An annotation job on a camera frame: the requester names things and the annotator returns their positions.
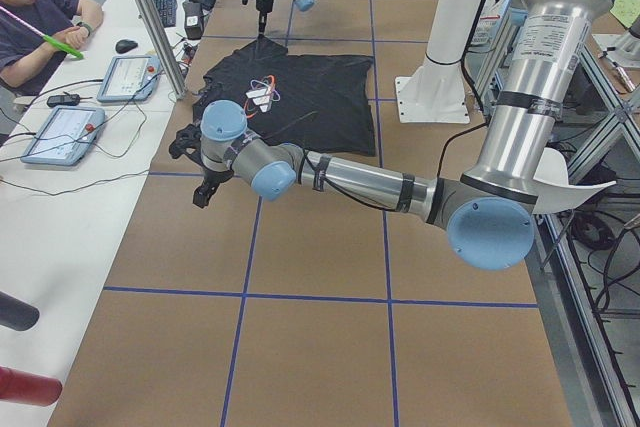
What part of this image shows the black keyboard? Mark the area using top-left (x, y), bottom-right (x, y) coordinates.
top-left (152, 0), bottom-right (177, 27)

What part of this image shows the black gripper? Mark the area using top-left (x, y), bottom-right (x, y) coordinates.
top-left (256, 0), bottom-right (271, 38)
top-left (193, 168), bottom-right (234, 207)

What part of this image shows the aluminium frame post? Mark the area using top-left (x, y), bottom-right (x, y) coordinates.
top-left (135, 0), bottom-right (187, 100)

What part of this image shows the far teach pendant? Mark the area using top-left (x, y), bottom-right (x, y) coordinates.
top-left (96, 55), bottom-right (161, 103)

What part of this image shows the black computer mouse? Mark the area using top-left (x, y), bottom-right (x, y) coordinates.
top-left (115, 39), bottom-right (138, 54)

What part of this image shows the black label printer box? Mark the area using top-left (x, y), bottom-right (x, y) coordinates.
top-left (182, 1), bottom-right (205, 40)

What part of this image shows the white plastic chair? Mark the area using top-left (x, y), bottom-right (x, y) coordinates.
top-left (533, 147), bottom-right (616, 214)

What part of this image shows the teach pendant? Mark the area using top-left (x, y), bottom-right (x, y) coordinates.
top-left (20, 106), bottom-right (106, 167)
top-left (96, 55), bottom-right (161, 103)

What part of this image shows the red bottle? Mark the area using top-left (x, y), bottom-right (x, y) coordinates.
top-left (1, 367), bottom-right (63, 406)

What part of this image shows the black printed t-shirt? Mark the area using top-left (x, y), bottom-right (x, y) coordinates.
top-left (193, 37), bottom-right (376, 157)

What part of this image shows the near teach pendant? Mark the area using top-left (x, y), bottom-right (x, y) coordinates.
top-left (20, 106), bottom-right (106, 167)

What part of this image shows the black handheld device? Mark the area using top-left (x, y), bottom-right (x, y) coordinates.
top-left (46, 93), bottom-right (81, 108)

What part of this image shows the seated person in navy shirt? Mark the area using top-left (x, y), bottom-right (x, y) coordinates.
top-left (1, 0), bottom-right (103, 96)

